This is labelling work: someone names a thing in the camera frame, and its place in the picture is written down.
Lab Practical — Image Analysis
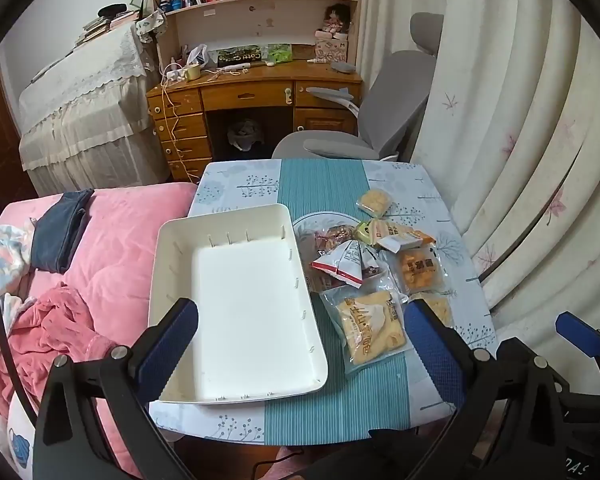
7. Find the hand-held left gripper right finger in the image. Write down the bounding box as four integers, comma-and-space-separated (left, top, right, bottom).
404, 299, 573, 480

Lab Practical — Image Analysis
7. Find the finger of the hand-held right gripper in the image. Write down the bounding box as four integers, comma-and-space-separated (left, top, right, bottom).
555, 311, 600, 361

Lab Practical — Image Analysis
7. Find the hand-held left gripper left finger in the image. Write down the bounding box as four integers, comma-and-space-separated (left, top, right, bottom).
32, 298, 199, 480

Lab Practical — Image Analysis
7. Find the small yellow cake packet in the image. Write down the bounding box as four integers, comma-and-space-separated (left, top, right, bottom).
410, 292, 453, 328

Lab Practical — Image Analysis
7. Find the large clear bread packet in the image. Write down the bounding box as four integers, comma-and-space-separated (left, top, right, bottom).
320, 287, 411, 376

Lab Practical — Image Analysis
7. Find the white plastic tray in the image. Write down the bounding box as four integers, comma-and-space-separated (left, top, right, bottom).
147, 203, 329, 405

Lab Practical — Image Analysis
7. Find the orange cookie packet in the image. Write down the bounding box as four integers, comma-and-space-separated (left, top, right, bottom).
387, 245, 448, 295

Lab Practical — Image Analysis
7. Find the beige cracker packet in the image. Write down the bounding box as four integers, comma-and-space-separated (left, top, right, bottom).
370, 218, 437, 253

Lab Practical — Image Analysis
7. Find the white red snack packet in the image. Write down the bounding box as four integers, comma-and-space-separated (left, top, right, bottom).
311, 240, 388, 288

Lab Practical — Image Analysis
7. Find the green snack packet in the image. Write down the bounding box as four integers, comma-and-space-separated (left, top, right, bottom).
355, 220, 381, 246

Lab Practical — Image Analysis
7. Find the round yellow cake packet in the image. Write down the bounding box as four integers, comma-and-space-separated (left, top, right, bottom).
356, 188, 395, 218

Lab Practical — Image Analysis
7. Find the pink quilt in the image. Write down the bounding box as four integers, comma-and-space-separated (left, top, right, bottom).
0, 182, 198, 480

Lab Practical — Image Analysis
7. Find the pink fleece robe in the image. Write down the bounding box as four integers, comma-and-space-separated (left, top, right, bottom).
0, 282, 131, 411

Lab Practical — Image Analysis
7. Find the navy folded cloth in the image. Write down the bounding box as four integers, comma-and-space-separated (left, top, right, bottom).
30, 189, 96, 275

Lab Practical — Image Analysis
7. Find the white cartoon print pillow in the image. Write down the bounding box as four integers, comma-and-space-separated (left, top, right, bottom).
7, 400, 46, 480

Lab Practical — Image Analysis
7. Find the floral white cloth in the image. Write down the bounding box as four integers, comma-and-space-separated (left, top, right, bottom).
0, 220, 36, 356

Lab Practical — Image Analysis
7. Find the teal tree print tablecloth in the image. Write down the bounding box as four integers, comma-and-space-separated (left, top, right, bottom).
147, 158, 498, 447

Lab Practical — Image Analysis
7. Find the trash bin with bag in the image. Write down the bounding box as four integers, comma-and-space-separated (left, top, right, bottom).
226, 120, 263, 152

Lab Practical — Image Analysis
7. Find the cream leaf print curtain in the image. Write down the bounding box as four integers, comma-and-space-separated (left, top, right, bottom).
357, 0, 600, 396

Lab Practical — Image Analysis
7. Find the grey office chair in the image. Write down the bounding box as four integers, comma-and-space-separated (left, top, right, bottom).
271, 12, 443, 161

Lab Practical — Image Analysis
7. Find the cloth covered piano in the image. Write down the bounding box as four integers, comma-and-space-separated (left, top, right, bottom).
19, 22, 171, 196

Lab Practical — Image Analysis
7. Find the wooden desk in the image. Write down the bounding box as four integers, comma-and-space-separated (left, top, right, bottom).
146, 57, 363, 181

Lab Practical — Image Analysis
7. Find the white handheld wand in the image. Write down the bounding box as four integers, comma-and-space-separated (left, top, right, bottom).
220, 61, 276, 74

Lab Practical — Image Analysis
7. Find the dark printed box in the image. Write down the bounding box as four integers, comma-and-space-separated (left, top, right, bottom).
216, 45, 263, 67

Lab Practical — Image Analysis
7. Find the printed cloth bag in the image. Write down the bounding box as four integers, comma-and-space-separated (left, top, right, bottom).
132, 10, 168, 43

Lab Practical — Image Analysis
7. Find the pile of books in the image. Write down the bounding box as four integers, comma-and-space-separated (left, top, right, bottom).
75, 4, 141, 48

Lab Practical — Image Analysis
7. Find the wooden bookshelf hutch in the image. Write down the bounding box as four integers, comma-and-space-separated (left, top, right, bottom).
147, 0, 363, 61

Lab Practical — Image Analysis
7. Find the brown haired doll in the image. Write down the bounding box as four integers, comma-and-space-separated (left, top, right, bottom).
322, 4, 353, 41

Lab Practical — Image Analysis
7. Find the black cable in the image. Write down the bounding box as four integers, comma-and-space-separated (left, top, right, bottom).
0, 240, 46, 431

